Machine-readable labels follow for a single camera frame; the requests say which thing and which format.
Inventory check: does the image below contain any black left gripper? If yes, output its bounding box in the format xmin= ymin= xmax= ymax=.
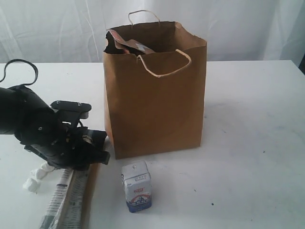
xmin=19 ymin=107 xmax=110 ymax=170

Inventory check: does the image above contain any small white blue milk carton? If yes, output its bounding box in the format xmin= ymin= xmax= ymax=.
xmin=121 ymin=160 xmax=152 ymax=213

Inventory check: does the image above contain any long pasta packet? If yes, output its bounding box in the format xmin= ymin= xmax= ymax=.
xmin=39 ymin=130 xmax=108 ymax=229

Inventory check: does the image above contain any brown pouch orange label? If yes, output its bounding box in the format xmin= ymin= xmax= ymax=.
xmin=105 ymin=29 xmax=155 ymax=55

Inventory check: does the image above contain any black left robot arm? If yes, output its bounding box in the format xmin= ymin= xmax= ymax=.
xmin=0 ymin=86 xmax=110 ymax=171

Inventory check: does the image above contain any brown paper bag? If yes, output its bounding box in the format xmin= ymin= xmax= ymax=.
xmin=103 ymin=20 xmax=207 ymax=159

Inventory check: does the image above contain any white marshmallow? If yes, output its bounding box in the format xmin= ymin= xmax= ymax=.
xmin=41 ymin=162 xmax=55 ymax=173
xmin=30 ymin=168 xmax=48 ymax=180
xmin=22 ymin=178 xmax=40 ymax=193

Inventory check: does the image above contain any white marshmallow bottom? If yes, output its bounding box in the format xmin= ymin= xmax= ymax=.
xmin=22 ymin=178 xmax=40 ymax=193

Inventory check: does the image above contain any white backdrop curtain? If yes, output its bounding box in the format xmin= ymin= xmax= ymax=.
xmin=0 ymin=0 xmax=305 ymax=64

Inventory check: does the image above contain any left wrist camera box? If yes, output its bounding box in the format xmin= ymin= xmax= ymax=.
xmin=51 ymin=100 xmax=92 ymax=123

